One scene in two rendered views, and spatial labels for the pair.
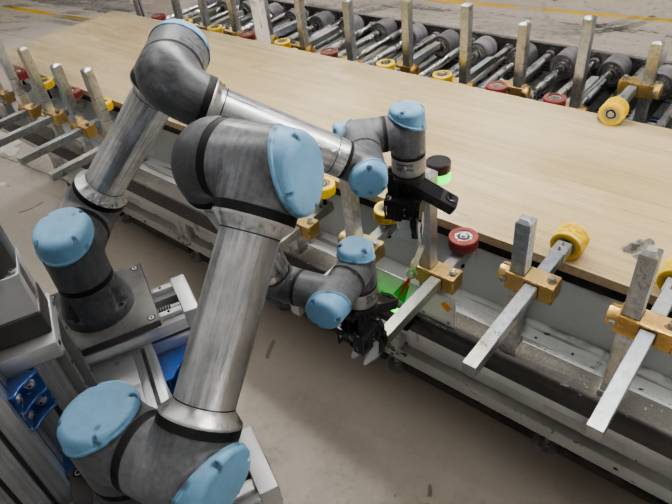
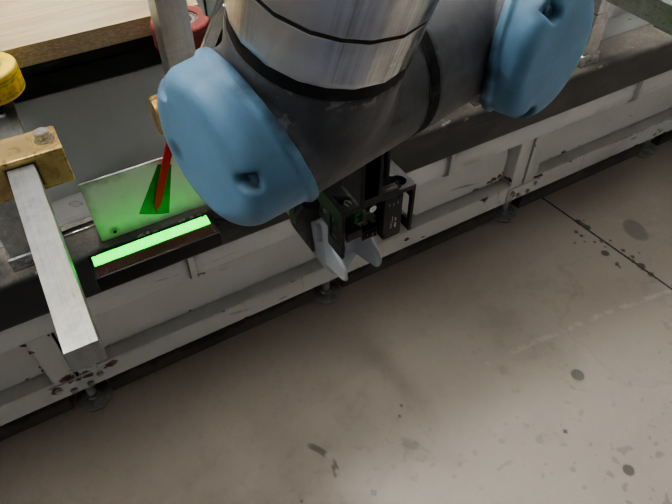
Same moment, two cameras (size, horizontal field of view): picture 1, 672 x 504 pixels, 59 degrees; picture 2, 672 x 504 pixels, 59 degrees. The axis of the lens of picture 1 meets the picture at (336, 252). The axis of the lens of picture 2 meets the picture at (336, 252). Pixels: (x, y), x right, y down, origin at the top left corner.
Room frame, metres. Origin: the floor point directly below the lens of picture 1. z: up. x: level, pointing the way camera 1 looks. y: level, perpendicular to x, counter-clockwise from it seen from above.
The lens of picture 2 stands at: (0.81, 0.34, 1.28)
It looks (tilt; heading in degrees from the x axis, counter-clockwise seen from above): 47 degrees down; 286
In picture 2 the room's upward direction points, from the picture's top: straight up
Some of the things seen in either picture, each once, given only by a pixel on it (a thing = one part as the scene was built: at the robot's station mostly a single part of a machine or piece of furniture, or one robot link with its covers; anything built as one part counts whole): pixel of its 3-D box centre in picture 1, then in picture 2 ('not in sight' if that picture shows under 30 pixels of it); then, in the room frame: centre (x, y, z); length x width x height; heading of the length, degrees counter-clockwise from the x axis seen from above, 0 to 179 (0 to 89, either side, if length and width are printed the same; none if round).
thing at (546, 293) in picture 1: (528, 280); not in sight; (0.97, -0.43, 0.95); 0.13 x 0.06 x 0.05; 46
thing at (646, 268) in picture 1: (626, 334); not in sight; (0.82, -0.59, 0.90); 0.03 x 0.03 x 0.48; 46
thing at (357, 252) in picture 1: (356, 265); not in sight; (0.90, -0.04, 1.12); 0.09 x 0.08 x 0.11; 149
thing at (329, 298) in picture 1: (326, 295); (455, 30); (0.83, 0.03, 1.12); 0.11 x 0.11 x 0.08; 59
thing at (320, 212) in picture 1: (284, 240); not in sight; (1.43, 0.15, 0.81); 0.43 x 0.03 x 0.04; 136
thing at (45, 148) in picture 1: (68, 138); not in sight; (2.30, 1.04, 0.83); 0.43 x 0.03 x 0.04; 136
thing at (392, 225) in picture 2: (360, 321); (351, 166); (0.90, -0.03, 0.97); 0.09 x 0.08 x 0.12; 136
